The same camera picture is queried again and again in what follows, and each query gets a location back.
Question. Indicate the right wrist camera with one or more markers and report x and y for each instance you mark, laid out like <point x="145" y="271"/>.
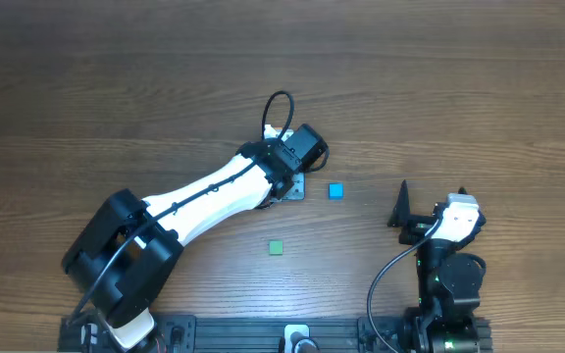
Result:
<point x="456" y="218"/>

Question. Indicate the green cube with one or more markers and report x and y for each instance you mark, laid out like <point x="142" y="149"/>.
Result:
<point x="276" y="247"/>

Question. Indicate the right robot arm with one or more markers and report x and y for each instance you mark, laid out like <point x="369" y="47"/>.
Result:
<point x="454" y="279"/>

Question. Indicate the mounting rail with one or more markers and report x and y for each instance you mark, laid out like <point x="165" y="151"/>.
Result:
<point x="243" y="333"/>

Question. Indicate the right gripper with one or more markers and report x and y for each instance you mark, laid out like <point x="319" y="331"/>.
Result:
<point x="417" y="228"/>

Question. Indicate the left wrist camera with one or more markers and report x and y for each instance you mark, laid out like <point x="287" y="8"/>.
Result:
<point x="270" y="132"/>

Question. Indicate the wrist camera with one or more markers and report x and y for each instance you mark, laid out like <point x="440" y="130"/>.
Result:
<point x="270" y="132"/>
<point x="456" y="218"/>

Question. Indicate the blue cube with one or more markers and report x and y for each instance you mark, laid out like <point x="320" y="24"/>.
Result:
<point x="336" y="191"/>

